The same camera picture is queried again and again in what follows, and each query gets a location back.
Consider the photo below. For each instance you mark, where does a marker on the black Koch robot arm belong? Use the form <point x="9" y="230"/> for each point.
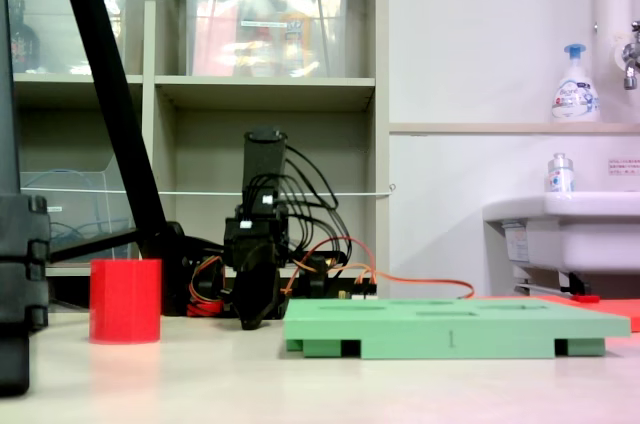
<point x="265" y="169"/>

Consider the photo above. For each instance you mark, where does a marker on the black notched tripod leg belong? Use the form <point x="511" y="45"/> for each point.
<point x="22" y="264"/>

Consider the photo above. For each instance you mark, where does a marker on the white blue soap pump bottle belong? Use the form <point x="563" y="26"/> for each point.
<point x="575" y="94"/>

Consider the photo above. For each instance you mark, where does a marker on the metal faucet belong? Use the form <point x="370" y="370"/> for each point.
<point x="631" y="59"/>

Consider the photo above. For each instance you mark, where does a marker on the small clear sanitizer bottle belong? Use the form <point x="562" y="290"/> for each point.
<point x="560" y="176"/>

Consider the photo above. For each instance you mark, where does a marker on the green terminal circuit board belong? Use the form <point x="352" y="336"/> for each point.
<point x="357" y="294"/>

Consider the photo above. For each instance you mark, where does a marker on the red printed wall sign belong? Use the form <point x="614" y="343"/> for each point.
<point x="625" y="166"/>

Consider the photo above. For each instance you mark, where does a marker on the beige shelf unit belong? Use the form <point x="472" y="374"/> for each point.
<point x="260" y="94"/>

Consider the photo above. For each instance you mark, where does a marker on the large clear storage bin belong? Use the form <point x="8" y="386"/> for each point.
<point x="265" y="24"/>

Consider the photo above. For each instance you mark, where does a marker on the white ceramic sink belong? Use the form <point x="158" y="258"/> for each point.
<point x="575" y="234"/>

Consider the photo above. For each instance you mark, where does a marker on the red octagonal pillar block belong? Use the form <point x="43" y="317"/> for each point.
<point x="125" y="301"/>

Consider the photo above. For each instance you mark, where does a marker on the dark glass bottle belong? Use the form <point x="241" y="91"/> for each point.
<point x="22" y="39"/>

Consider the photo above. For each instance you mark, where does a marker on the clear bin with bottles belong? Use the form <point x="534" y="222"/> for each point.
<point x="60" y="34"/>

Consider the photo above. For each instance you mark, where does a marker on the black wide gripper finger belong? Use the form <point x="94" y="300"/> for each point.
<point x="257" y="294"/>

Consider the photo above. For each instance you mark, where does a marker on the yellow detergent bottle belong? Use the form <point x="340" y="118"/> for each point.
<point x="296" y="34"/>

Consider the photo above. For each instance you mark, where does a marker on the white sink label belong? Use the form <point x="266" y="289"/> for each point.
<point x="516" y="244"/>

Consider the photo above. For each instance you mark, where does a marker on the green shape sorting board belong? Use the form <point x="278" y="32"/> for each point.
<point x="450" y="326"/>

